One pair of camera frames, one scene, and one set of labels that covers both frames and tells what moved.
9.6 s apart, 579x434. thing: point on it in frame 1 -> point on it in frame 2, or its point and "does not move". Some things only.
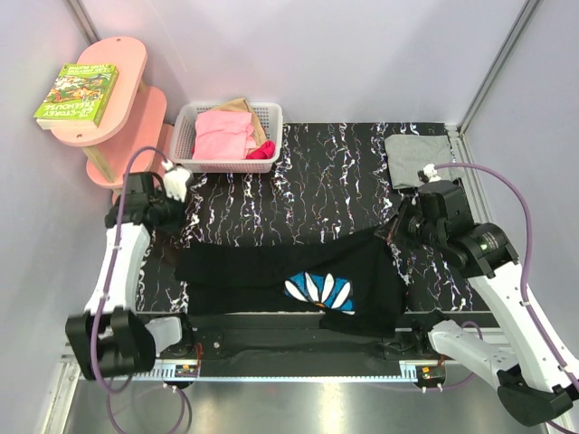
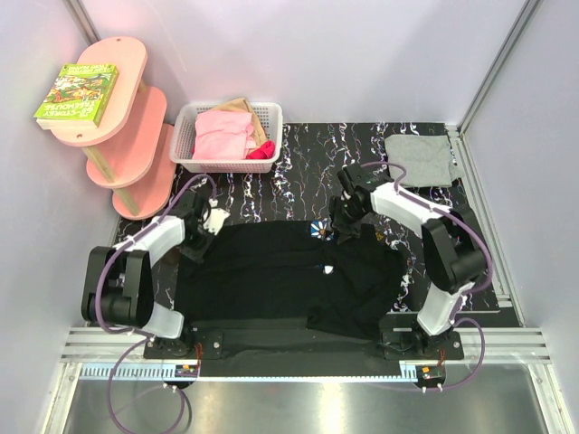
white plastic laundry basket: [270, 117] does not move
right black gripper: [393, 229] -> [347, 231]
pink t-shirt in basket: [224, 136] does not move
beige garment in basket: [242, 105] does not move
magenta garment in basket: [266, 151] does not move
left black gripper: [175, 226] -> [198, 255]
